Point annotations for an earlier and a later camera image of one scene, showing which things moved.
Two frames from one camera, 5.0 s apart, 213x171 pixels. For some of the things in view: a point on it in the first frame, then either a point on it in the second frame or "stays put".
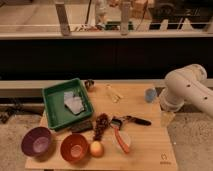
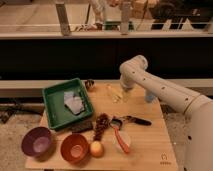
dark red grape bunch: [102, 122] stays put
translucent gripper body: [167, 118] → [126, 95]
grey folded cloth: [73, 103] stays put
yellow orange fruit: [97, 149] stays put
